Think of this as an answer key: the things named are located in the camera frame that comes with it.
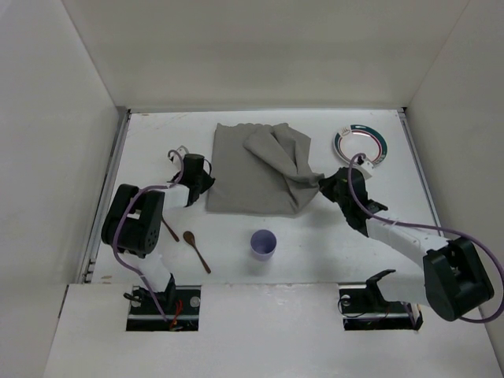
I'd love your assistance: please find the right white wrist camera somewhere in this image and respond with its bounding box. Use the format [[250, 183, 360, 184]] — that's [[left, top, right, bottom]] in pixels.
[[353, 154, 374, 180]]

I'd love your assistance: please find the brown wooden spoon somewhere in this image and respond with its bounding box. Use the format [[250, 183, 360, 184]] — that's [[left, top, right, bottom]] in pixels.
[[183, 231, 212, 274]]

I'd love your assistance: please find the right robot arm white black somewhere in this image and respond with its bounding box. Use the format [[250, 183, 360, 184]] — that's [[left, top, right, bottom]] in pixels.
[[318, 168, 495, 321]]

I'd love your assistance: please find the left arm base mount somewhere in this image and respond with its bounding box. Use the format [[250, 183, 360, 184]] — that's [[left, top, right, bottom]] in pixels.
[[123, 286, 202, 332]]

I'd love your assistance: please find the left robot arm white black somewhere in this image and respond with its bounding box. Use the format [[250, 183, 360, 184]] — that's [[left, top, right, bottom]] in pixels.
[[101, 150, 215, 317]]

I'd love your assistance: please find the left aluminium table rail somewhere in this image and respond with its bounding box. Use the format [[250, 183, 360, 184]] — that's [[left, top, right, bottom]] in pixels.
[[75, 106, 131, 284]]

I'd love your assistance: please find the brown wooden fork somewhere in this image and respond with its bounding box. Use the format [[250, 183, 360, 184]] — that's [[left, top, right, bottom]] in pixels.
[[162, 220, 180, 243]]

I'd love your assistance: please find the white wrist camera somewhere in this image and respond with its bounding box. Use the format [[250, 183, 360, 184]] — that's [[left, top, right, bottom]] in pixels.
[[167, 146, 189, 164], [353, 154, 374, 180]]

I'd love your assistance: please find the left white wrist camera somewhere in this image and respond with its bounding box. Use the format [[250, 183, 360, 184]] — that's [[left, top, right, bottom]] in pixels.
[[167, 146, 189, 164]]

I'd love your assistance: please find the grey cloth napkin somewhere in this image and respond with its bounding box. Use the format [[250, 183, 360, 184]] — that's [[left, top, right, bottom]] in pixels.
[[206, 123, 324, 217]]

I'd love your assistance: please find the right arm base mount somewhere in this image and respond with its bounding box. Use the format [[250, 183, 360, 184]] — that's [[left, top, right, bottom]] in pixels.
[[337, 284, 424, 332]]

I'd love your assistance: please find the aluminium table rail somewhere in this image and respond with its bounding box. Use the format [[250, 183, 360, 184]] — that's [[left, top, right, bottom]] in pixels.
[[397, 108, 440, 226], [75, 106, 131, 284]]

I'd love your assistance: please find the purple plastic cup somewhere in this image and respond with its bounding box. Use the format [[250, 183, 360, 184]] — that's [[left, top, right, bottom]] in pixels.
[[250, 229, 277, 261]]

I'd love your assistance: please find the right aluminium table rail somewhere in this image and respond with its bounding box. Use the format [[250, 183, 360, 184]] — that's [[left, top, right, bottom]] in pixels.
[[397, 108, 440, 226]]

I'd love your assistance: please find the white plate with green rim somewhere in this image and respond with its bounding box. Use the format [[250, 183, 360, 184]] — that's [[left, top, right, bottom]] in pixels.
[[333, 124, 388, 165]]

